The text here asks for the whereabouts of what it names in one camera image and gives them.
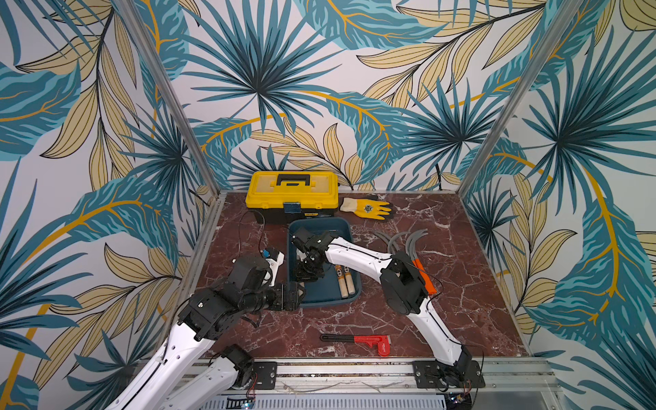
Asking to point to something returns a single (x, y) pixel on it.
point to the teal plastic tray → (326, 289)
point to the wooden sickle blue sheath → (349, 281)
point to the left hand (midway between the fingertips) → (290, 297)
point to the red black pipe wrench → (383, 341)
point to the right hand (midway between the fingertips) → (296, 280)
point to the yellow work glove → (366, 208)
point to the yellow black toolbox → (278, 196)
